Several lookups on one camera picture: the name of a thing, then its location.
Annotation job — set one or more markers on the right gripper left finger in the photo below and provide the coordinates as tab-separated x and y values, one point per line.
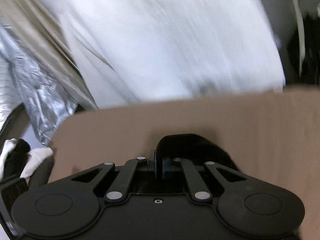
136	177

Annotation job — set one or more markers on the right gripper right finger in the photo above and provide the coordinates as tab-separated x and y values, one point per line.
197	190

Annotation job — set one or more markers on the black garment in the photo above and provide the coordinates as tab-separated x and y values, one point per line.
192	147

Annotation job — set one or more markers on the white sock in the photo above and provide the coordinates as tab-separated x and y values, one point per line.
19	161

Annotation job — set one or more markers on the silver foil sheet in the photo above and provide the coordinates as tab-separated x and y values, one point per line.
46	102

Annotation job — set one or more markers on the beige curtain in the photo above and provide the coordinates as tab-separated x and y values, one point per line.
41	34

